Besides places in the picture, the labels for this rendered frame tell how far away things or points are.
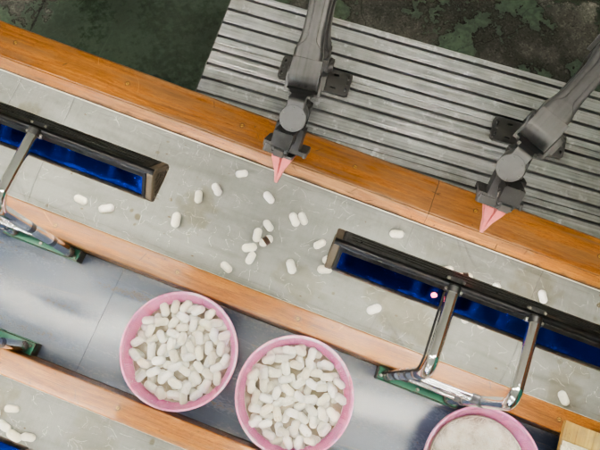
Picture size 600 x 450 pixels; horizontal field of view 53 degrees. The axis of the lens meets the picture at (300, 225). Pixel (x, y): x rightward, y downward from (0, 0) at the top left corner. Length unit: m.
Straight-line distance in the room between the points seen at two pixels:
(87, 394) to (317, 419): 0.51
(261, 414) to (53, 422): 0.46
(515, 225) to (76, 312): 1.09
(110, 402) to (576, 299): 1.11
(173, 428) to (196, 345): 0.19
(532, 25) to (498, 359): 1.66
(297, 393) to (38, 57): 1.06
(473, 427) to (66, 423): 0.92
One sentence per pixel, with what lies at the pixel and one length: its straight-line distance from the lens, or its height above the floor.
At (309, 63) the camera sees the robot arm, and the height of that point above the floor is 1.01.
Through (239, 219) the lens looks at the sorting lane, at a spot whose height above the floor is 0.74.
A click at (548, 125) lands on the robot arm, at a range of 1.33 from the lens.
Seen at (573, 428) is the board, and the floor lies 0.78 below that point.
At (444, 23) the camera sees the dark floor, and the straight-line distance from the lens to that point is 2.67.
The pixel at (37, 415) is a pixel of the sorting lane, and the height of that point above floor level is 0.74.
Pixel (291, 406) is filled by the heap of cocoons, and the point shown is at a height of 0.72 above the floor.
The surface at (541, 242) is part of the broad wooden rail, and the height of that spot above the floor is 0.76.
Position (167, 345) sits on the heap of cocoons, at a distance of 1.43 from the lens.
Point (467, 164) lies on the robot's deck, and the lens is 1.66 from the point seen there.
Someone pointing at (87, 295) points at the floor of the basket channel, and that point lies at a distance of 1.56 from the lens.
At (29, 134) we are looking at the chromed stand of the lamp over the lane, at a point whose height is 1.12.
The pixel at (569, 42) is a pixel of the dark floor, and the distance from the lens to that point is 2.81.
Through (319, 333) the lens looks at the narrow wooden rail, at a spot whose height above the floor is 0.76.
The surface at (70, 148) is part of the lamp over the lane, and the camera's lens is 1.20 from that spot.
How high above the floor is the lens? 2.15
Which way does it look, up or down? 75 degrees down
